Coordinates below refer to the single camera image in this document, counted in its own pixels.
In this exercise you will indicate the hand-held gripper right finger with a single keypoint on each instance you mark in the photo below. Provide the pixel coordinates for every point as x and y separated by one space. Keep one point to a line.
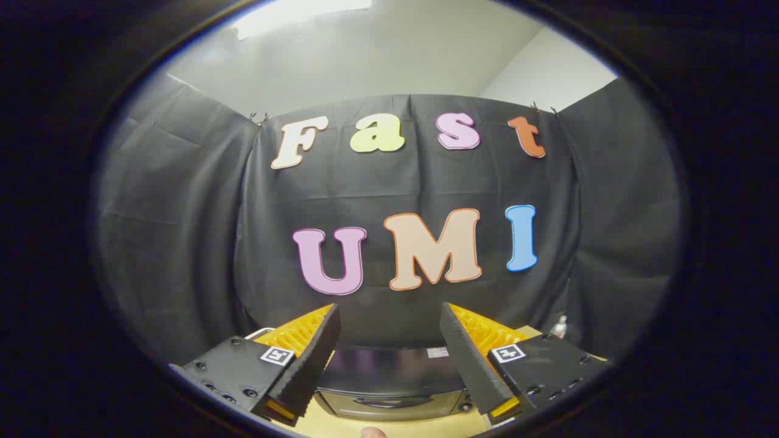
465 359

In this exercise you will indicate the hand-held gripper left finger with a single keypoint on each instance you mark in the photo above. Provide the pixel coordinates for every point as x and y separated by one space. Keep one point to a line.
316 356

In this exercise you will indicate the black toaster oven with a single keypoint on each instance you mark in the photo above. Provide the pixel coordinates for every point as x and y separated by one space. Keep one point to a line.
389 372

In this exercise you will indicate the pink and white bottle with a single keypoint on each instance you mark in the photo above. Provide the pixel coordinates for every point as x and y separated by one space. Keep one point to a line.
558 327

